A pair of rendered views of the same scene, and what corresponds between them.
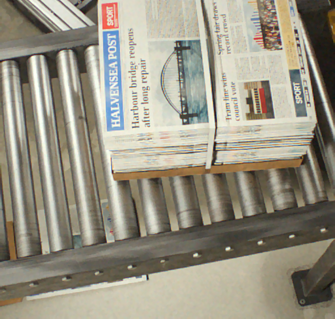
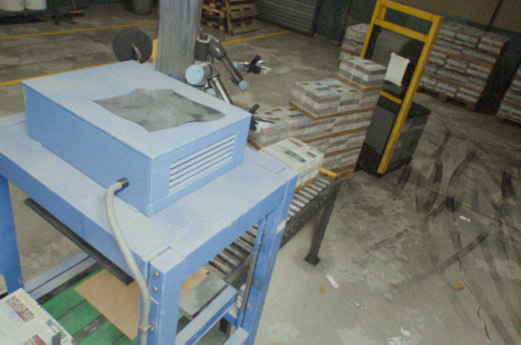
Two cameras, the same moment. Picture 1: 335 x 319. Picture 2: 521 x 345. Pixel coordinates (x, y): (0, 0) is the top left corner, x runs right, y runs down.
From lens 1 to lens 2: 2.07 m
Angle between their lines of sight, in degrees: 49
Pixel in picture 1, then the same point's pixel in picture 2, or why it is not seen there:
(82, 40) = not seen: hidden behind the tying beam
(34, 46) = not seen: hidden behind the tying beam
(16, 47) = not seen: hidden behind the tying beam
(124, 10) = (267, 150)
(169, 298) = (279, 287)
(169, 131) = (302, 164)
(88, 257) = (298, 215)
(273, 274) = (299, 263)
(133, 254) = (306, 210)
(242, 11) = (288, 143)
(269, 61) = (304, 148)
